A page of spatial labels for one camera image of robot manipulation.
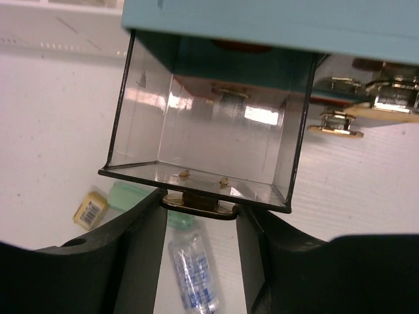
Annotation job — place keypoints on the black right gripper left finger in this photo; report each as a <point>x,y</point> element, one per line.
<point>111,269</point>

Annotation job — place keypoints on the yellow small eraser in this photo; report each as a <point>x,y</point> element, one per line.
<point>91,211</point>

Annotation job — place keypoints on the clear blue glue bottle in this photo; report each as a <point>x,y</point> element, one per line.
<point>193,273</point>

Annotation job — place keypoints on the white four-slot file organizer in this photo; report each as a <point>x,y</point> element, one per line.
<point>82,27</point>

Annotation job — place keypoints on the clear drawer with gold knob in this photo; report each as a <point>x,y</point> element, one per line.
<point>210,119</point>

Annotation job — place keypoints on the green capsule case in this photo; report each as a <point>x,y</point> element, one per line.
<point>124,196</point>

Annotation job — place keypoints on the teal mini drawer cabinet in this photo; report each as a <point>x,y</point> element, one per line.
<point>294,39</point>

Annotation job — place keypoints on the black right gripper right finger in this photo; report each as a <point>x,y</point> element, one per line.
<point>285,270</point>

